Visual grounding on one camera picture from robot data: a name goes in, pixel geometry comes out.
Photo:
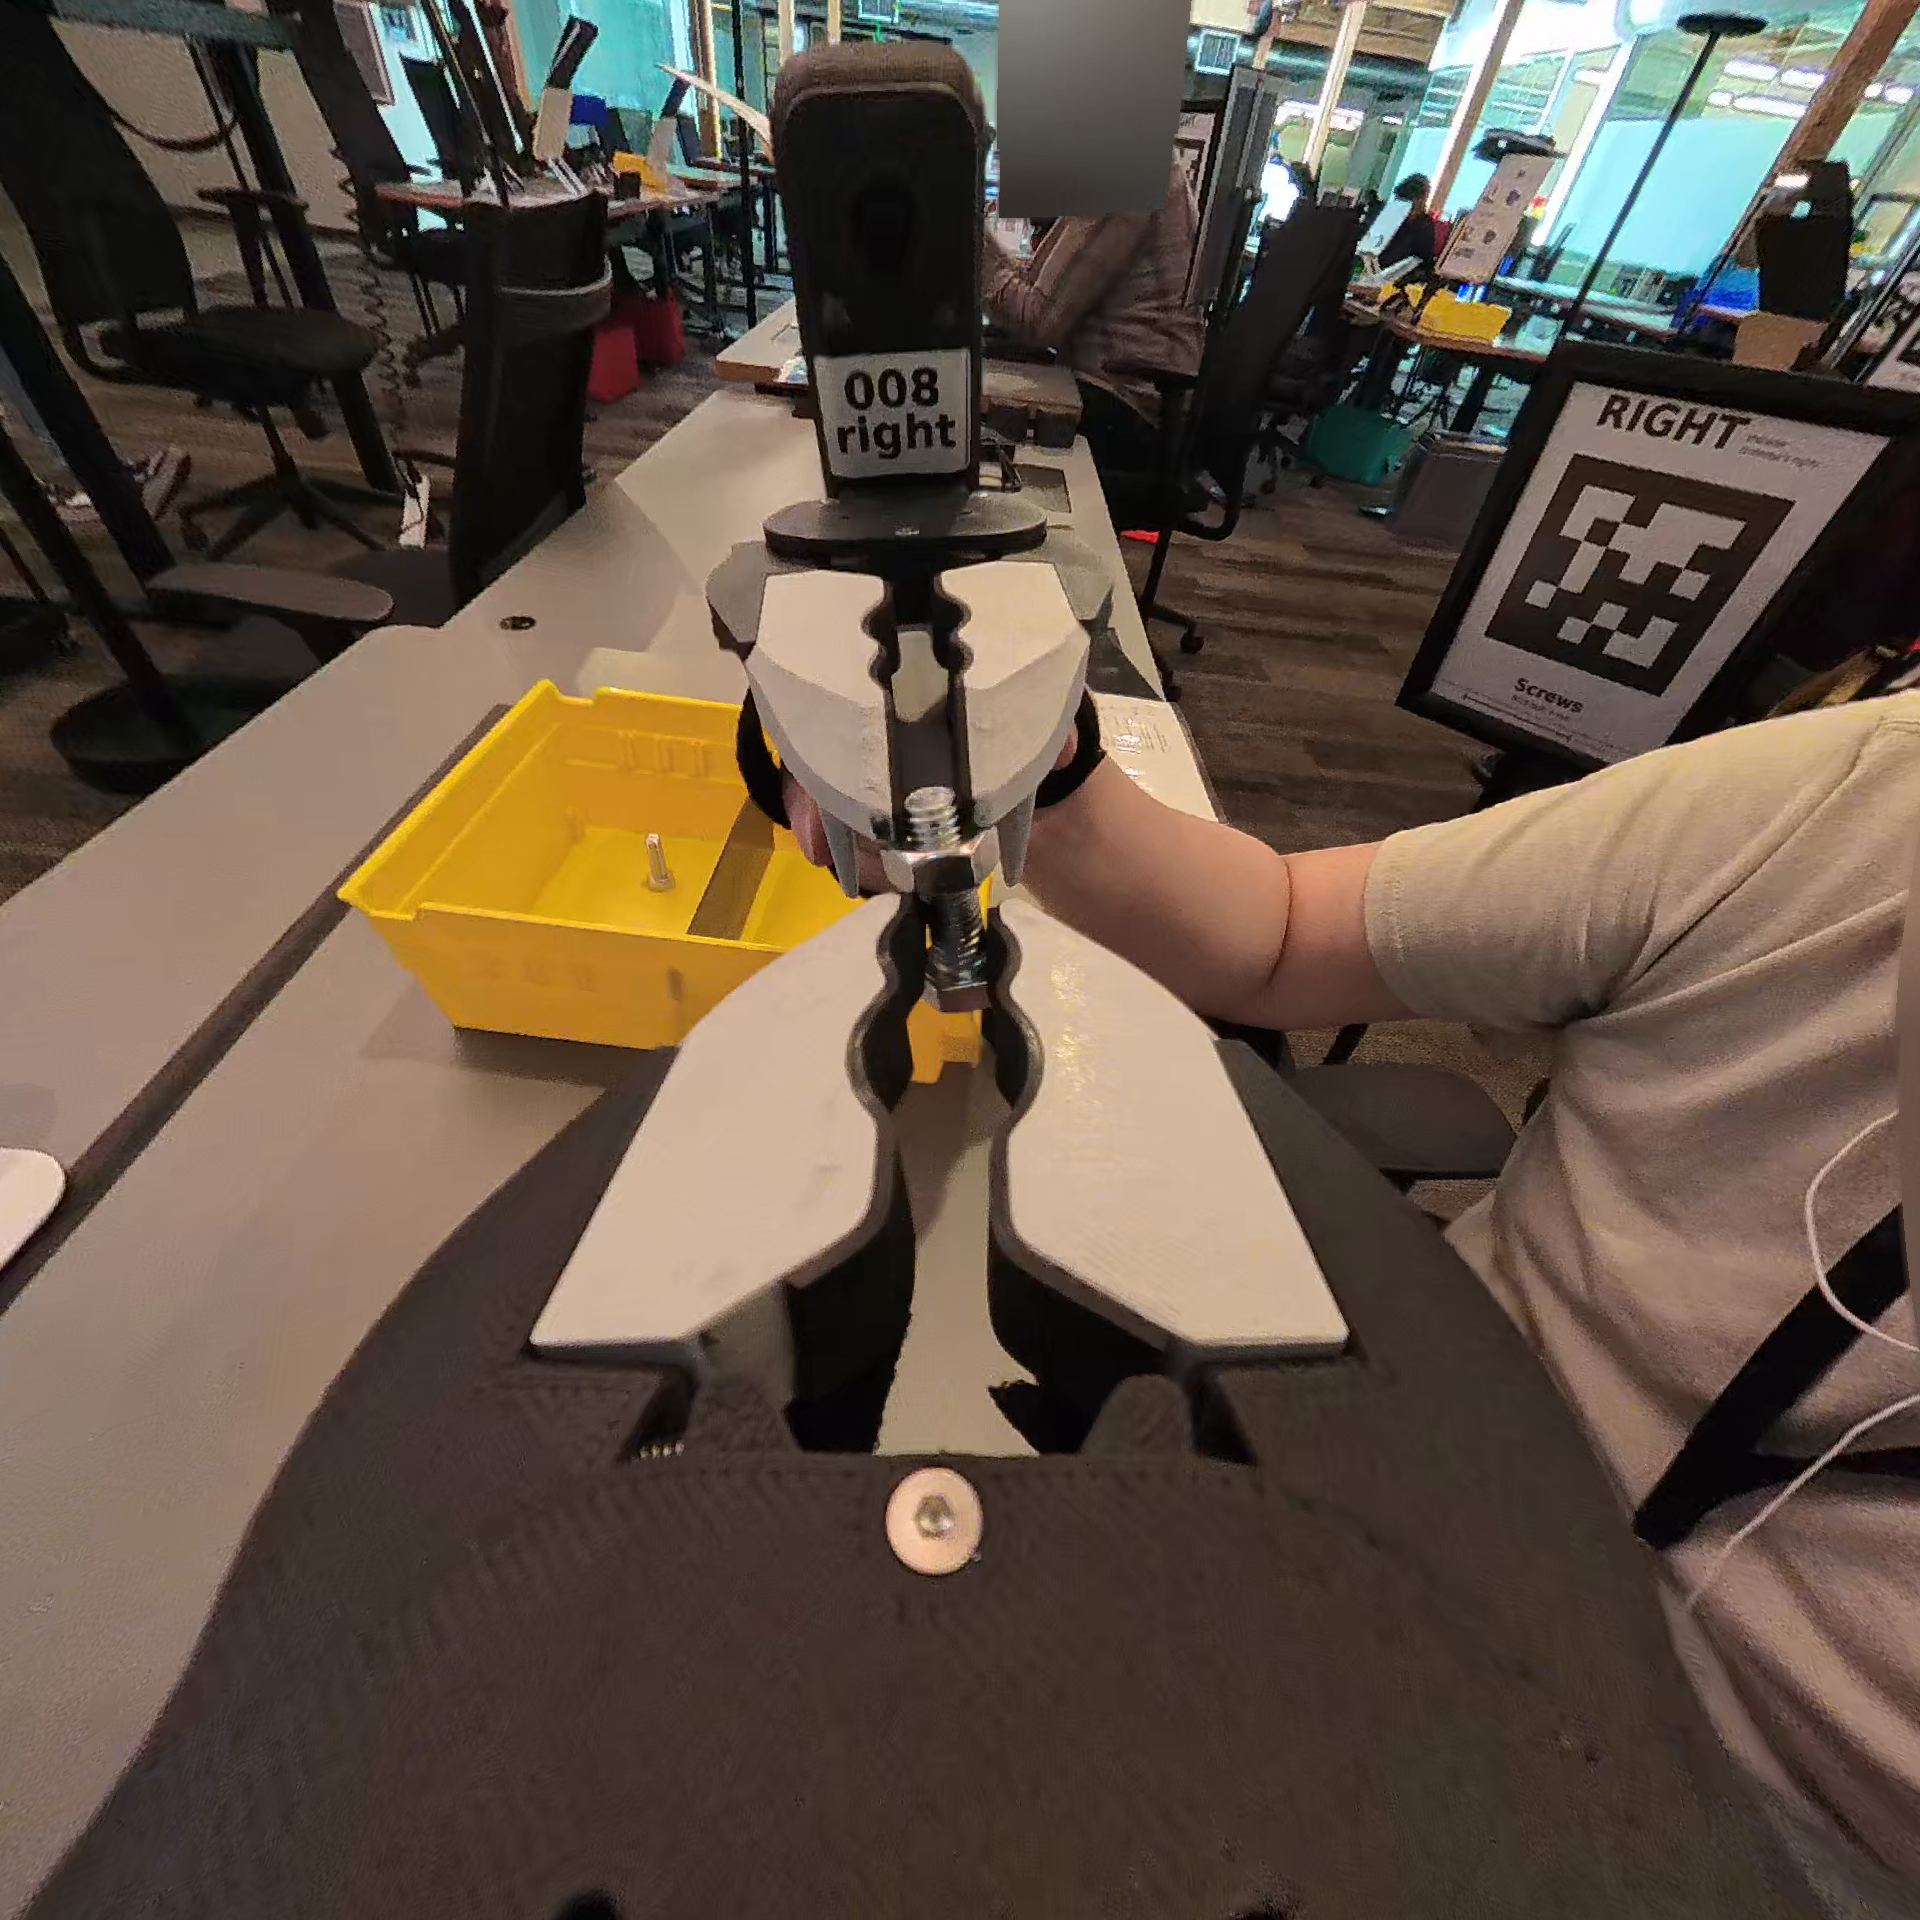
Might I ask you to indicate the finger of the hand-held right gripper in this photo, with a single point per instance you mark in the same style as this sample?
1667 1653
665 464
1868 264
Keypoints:
1021 674
819 690

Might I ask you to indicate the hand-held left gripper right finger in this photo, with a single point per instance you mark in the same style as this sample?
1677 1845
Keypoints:
1170 1184

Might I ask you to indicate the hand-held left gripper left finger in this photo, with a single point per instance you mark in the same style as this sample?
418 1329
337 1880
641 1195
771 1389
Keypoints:
720 1184

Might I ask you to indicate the steel hex nut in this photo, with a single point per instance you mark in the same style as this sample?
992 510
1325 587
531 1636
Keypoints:
938 867

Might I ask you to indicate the steel hex bolt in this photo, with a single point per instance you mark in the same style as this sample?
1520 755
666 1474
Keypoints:
656 867
953 930

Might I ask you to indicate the yellow parts bin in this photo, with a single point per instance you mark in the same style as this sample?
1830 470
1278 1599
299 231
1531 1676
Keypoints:
495 930

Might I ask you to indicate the person's right forearm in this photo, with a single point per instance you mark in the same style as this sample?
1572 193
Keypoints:
1201 914

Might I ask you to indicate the person's right hand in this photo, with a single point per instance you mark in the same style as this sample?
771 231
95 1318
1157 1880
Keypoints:
1068 811

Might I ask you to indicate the white paper sheet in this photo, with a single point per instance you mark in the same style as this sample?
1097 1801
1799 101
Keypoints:
1162 751

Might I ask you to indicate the black bin divider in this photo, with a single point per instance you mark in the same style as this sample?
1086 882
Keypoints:
734 885

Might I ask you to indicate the red storage box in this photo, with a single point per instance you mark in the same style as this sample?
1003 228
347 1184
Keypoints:
631 352

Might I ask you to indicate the black high-back office chair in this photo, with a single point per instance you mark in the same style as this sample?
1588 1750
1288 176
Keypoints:
525 420

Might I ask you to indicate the green bag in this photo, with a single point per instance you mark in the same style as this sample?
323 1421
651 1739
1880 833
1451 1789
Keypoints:
1358 443

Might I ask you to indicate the grey waste bin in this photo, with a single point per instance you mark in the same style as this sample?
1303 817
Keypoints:
1449 488

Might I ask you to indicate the person in beige shirt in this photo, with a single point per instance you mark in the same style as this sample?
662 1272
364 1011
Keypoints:
1621 1051

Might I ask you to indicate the yellow storage bin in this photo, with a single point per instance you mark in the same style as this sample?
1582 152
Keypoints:
1466 314

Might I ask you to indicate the black floor stand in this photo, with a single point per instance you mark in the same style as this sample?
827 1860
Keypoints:
195 720

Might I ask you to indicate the black floor lamp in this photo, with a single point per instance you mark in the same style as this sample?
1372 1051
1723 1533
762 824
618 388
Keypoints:
1723 24

